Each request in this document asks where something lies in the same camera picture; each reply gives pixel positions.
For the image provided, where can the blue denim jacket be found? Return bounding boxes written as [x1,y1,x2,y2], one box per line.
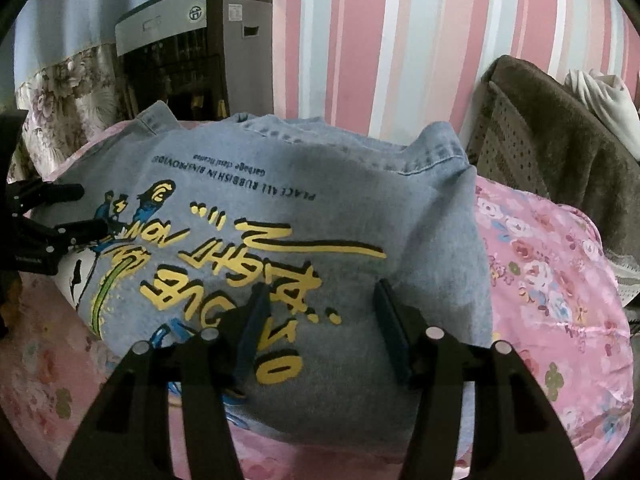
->
[34,103,491,454]

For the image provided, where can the person's left hand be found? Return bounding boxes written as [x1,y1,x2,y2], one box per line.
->
[1,274,23,330]

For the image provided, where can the blue floral curtain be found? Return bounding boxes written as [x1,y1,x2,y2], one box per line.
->
[1,0,143,180]

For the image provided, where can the pink floral bed sheet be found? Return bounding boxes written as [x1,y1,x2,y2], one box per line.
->
[0,119,637,480]

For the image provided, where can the black silver water dispenser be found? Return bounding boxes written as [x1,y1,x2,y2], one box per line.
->
[115,0,274,122]

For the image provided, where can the brown blanket covered sofa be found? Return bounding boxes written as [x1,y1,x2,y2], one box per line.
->
[466,55,639,306]

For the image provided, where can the white folded garment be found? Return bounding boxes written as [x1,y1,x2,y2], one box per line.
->
[564,70,640,160]

